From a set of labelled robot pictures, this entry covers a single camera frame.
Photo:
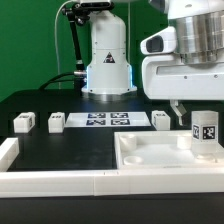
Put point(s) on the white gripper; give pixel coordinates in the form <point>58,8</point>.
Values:
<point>166,77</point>

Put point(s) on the white square table top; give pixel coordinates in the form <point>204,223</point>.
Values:
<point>164,149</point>

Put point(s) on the white front fence bar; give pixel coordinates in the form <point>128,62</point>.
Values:
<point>115,182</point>

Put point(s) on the white fence bar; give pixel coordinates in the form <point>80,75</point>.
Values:
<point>115,182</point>
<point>9,150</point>

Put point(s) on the white marker sheet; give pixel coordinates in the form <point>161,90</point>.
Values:
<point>107,119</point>

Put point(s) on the white left fence bar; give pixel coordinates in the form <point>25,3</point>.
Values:
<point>9,150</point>

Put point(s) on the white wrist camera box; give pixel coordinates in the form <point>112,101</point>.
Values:
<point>162,42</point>

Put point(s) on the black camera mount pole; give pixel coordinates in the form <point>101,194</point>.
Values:
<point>76,16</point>

